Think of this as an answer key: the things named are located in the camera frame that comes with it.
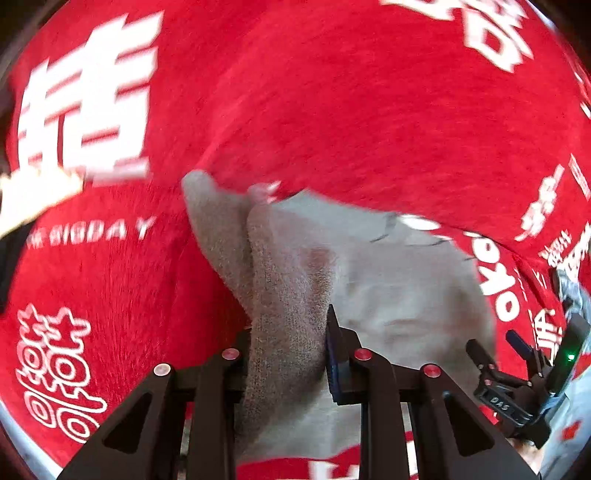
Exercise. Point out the blue-grey denim cloth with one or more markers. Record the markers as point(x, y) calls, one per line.
point(575, 288)

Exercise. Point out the cream cloth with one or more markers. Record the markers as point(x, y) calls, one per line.
point(32, 198)

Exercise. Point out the red printed blanket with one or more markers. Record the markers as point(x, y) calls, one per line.
point(323, 92)

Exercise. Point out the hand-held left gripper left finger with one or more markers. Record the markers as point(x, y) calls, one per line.
point(226, 371)

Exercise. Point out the person's right hand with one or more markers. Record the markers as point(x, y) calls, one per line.
point(526, 452)

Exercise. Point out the grey knit sweater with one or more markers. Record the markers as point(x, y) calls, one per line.
point(392, 286)

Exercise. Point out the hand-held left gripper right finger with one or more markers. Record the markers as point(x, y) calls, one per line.
point(333, 364)

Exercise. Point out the dark cloth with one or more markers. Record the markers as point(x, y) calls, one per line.
point(11, 267)

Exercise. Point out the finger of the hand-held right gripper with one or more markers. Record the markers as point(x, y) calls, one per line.
point(480, 357)
point(517, 341)

